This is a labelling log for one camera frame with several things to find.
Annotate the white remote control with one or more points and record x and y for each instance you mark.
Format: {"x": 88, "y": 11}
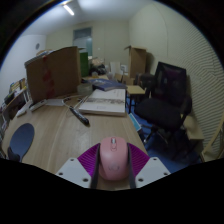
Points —
{"x": 22, "y": 111}
{"x": 37, "y": 105}

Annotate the dark blue book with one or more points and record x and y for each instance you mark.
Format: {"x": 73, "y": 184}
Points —
{"x": 108, "y": 84}

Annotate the green box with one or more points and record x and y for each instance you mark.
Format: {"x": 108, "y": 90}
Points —
{"x": 84, "y": 63}

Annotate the ceiling tube light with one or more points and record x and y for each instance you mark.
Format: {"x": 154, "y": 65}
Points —
{"x": 68, "y": 10}

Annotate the light blue book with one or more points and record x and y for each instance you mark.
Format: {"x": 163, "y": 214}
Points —
{"x": 135, "y": 122}

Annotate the black office chair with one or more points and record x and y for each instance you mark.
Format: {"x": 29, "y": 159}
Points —
{"x": 160, "y": 110}

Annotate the black marker pen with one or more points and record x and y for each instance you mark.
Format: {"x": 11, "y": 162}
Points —
{"x": 79, "y": 116}

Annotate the round grey wall fixture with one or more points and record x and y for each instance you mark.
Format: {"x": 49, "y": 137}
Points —
{"x": 37, "y": 46}

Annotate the dark blue mouse pad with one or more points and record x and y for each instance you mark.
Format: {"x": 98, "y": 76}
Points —
{"x": 21, "y": 140}

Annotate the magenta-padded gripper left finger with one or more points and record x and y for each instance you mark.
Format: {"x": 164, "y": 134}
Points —
{"x": 71, "y": 171}

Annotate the cluttered shelf unit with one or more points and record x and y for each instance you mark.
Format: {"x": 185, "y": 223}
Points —
{"x": 11, "y": 96}

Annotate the pink computer mouse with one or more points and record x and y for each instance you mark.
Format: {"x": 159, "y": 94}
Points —
{"x": 114, "y": 158}

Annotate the small wooden side table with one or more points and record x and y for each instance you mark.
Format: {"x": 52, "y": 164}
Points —
{"x": 136, "y": 90}

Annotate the grey window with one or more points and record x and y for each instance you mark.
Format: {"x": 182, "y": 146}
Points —
{"x": 82, "y": 40}

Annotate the large white book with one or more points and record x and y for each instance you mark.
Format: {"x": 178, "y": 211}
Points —
{"x": 105, "y": 101}

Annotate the large brown cardboard box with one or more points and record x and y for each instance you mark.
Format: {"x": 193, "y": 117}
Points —
{"x": 63, "y": 73}

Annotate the tall open cardboard box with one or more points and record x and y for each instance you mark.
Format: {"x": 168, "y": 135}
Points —
{"x": 136, "y": 61}

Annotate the white paper sheet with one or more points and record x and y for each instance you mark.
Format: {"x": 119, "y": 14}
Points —
{"x": 55, "y": 102}

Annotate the flat brown cardboard piece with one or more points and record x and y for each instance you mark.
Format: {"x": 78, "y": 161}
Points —
{"x": 194, "y": 128}

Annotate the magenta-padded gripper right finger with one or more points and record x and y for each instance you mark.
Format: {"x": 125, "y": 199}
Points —
{"x": 153, "y": 170}

